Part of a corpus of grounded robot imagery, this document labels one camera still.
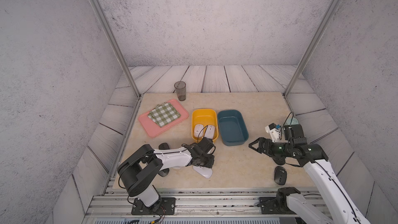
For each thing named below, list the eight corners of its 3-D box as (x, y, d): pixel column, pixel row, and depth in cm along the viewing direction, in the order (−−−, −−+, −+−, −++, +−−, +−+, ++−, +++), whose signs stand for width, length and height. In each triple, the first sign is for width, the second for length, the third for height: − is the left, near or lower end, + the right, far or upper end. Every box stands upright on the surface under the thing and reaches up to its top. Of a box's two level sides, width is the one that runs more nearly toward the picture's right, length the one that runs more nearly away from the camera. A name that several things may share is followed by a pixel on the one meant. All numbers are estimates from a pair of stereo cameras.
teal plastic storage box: (219, 146, 96) (220, 140, 91) (217, 116, 111) (217, 109, 106) (247, 146, 96) (249, 140, 91) (241, 115, 111) (243, 109, 106)
